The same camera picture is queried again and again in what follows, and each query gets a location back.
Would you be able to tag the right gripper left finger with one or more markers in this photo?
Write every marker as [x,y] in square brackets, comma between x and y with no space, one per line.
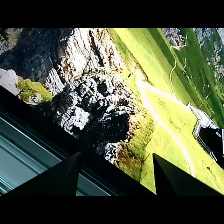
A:
[60,180]

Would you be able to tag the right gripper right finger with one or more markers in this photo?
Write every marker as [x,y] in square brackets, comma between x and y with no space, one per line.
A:
[173,181]

